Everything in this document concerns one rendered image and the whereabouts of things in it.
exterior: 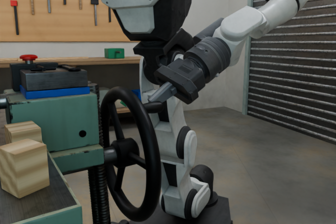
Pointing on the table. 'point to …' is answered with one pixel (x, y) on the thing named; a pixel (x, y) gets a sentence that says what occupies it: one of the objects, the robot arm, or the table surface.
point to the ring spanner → (69, 67)
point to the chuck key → (42, 68)
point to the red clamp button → (28, 57)
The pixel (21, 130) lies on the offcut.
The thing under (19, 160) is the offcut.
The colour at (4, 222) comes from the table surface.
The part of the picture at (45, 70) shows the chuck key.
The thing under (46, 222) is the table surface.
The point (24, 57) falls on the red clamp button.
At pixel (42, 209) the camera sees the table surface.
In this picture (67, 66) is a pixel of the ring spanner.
